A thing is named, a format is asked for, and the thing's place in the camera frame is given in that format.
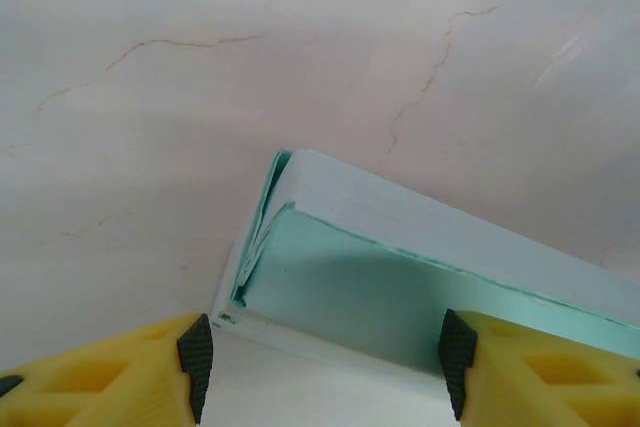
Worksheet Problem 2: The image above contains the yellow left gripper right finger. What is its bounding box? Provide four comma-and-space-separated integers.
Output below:
439, 309, 640, 427

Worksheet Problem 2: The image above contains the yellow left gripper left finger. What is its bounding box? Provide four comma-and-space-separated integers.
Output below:
0, 313, 214, 427

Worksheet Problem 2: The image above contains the light blue cloth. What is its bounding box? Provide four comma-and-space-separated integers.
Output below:
209, 148, 640, 427

